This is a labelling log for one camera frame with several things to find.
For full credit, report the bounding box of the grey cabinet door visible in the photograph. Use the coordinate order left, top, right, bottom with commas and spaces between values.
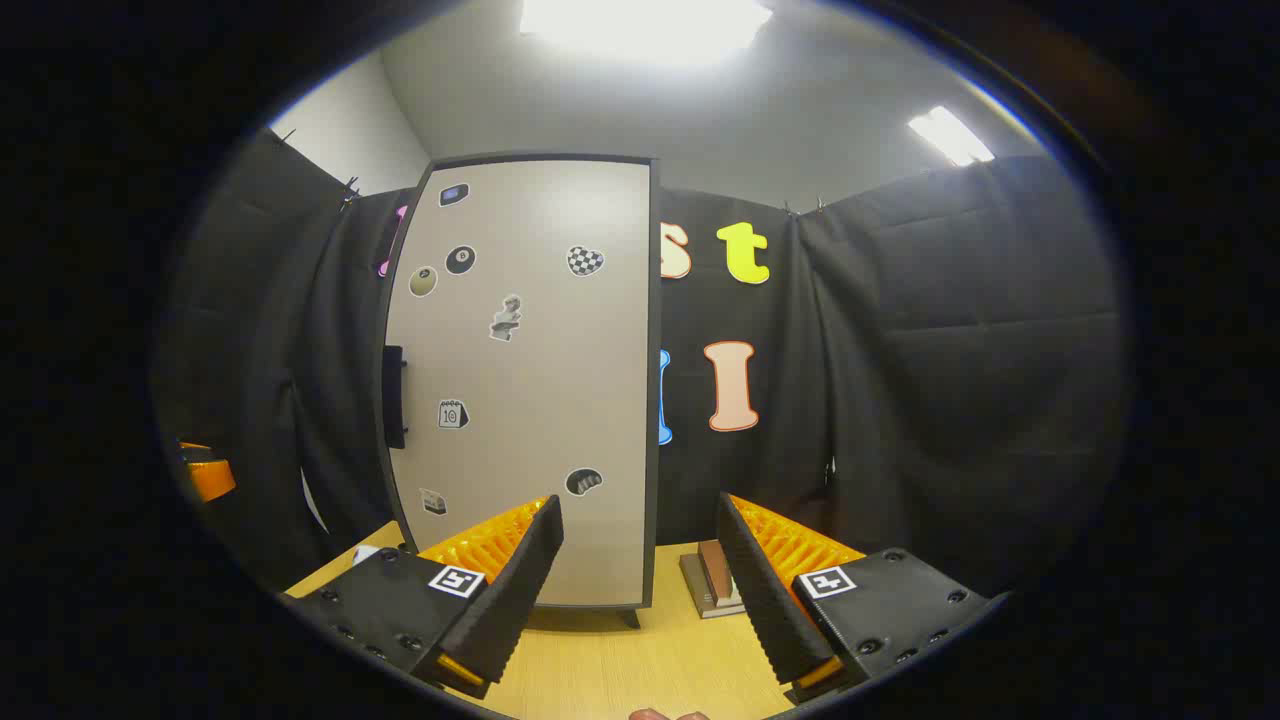
383, 155, 661, 611

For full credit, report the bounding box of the dark grey cabinet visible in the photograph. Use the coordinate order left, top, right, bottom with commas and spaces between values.
375, 153, 663, 631

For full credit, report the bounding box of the brown book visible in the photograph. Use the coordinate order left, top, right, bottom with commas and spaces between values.
697, 540, 743, 607

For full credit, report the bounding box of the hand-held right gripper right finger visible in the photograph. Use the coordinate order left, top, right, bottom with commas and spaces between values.
715, 492, 1011, 706

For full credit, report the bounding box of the black door handle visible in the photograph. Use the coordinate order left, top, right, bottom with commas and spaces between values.
382, 345, 407, 449

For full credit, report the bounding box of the ceiling light panel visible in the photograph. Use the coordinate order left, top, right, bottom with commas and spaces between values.
907, 105, 997, 167

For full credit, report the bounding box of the black backdrop cloth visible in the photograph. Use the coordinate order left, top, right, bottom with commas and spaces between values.
150, 130, 1131, 601

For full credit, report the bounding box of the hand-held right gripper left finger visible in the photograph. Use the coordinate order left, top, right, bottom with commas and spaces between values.
285, 493, 566, 701

